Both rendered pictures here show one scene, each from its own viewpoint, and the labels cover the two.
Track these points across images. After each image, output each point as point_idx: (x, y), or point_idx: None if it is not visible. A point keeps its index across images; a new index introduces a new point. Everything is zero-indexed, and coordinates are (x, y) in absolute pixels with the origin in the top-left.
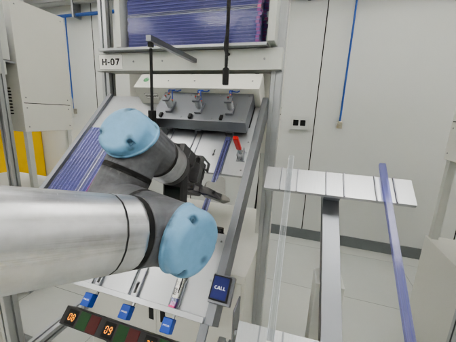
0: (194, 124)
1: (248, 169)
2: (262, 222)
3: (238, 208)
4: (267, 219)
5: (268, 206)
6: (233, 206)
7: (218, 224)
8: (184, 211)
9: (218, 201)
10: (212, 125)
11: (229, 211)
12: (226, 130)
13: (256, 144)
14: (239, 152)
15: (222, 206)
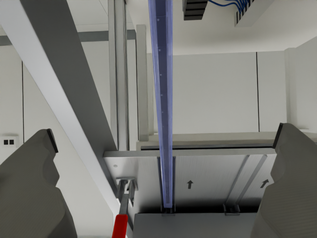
0: (240, 229)
1: (93, 174)
2: (118, 44)
3: (49, 95)
4: (111, 51)
5: (112, 72)
6: (192, 52)
7: (201, 24)
8: None
9: (43, 145)
10: (202, 228)
11: (195, 46)
12: (172, 216)
13: (108, 203)
14: (124, 201)
15: (206, 50)
